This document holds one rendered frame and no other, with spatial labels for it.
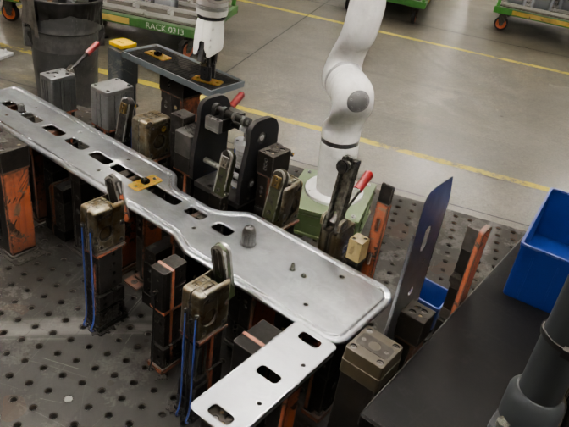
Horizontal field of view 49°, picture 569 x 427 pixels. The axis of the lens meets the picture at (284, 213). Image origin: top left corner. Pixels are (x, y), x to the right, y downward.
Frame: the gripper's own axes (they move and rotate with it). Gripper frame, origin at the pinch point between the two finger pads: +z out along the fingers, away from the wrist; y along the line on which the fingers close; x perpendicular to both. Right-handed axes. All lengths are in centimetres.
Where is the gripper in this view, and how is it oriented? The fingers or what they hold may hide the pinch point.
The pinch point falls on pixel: (207, 71)
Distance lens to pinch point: 180.2
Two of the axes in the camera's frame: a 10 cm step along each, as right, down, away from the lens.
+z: -1.3, 8.4, 5.3
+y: -3.4, 4.6, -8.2
